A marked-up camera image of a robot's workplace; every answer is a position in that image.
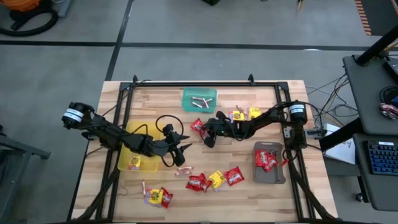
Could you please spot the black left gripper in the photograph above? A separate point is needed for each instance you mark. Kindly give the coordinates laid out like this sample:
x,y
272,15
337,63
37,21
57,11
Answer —
x,y
171,143

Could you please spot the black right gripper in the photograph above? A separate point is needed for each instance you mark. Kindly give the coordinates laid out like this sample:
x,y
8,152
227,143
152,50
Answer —
x,y
219,127

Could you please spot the red Skittles packet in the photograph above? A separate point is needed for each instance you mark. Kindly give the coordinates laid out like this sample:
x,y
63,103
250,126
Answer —
x,y
167,198
261,157
234,176
206,184
196,125
193,183
272,161

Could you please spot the Smarties candy roll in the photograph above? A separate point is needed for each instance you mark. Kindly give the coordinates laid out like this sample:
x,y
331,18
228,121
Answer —
x,y
182,173
185,168
197,98
196,104
143,188
241,109
206,102

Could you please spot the yellow candy packet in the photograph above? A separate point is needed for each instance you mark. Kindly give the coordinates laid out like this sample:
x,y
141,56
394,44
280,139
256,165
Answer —
x,y
155,196
216,179
134,162
255,113
238,115

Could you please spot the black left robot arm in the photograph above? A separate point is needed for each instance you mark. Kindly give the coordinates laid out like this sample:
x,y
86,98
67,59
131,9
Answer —
x,y
109,135

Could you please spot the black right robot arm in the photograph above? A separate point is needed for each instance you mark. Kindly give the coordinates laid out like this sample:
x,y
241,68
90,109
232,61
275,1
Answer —
x,y
264,118

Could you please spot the teal translucent plastic bin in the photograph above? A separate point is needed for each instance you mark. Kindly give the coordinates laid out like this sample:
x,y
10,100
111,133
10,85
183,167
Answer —
x,y
186,107

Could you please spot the yellow translucent plastic bin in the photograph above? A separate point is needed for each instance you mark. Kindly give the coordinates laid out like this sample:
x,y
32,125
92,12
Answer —
x,y
124,161

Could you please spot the grey translucent plastic bin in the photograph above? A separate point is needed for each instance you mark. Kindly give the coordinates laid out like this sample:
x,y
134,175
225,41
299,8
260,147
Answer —
x,y
269,177

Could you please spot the small black electronics box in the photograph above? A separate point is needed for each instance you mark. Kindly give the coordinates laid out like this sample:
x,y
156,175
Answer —
x,y
315,132

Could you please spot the black desk support bar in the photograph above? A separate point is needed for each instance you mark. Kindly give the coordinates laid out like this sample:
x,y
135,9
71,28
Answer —
x,y
337,135

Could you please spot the white paper sheet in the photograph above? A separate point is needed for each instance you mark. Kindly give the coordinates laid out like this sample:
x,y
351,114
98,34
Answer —
x,y
343,154

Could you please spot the grey metal stand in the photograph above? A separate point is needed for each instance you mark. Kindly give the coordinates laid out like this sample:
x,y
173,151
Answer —
x,y
25,148

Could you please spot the grey desk top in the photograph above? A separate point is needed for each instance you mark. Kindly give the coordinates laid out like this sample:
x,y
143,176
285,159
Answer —
x,y
363,93
382,193

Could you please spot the black caster wheel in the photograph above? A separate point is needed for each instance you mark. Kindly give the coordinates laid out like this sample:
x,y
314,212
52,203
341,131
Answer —
x,y
359,197

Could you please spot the black backlit keyboard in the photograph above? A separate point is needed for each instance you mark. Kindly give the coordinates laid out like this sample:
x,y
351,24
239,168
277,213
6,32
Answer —
x,y
384,158

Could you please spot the pink bundled item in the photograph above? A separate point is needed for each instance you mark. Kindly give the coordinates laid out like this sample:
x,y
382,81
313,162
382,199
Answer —
x,y
388,111

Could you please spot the black slanted beam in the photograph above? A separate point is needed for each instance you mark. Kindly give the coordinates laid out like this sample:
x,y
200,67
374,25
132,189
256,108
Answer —
x,y
376,46

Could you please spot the black desk device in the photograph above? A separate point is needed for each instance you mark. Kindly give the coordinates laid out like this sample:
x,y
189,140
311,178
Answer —
x,y
392,70

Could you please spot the dark mat orange striped edge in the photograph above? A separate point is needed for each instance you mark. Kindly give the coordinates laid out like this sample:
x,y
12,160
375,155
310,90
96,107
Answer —
x,y
382,15

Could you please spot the orange vacuum cleaner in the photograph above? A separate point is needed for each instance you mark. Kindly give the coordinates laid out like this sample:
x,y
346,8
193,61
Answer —
x,y
18,4

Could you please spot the black metal rig frame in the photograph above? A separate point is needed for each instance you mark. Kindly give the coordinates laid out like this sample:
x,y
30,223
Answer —
x,y
202,84

